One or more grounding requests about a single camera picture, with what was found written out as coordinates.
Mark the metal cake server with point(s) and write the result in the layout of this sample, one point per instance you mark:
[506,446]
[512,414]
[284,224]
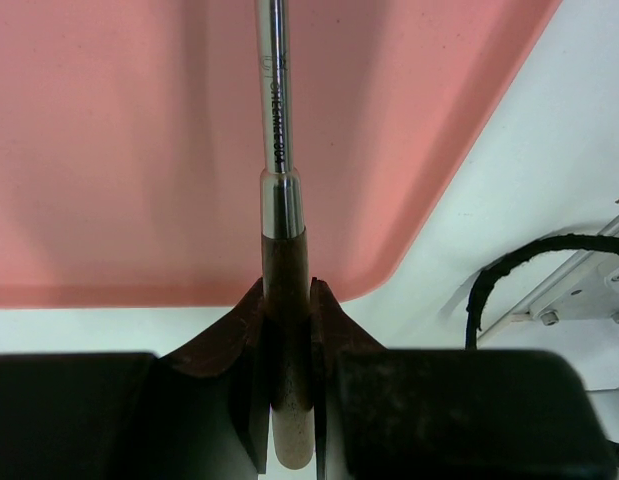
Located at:
[286,283]

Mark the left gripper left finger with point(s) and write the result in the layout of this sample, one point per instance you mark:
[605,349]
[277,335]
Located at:
[199,412]

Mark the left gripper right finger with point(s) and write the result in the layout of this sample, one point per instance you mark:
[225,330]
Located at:
[385,413]

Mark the pink rectangular tray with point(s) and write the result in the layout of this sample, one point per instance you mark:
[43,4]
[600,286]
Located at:
[131,141]

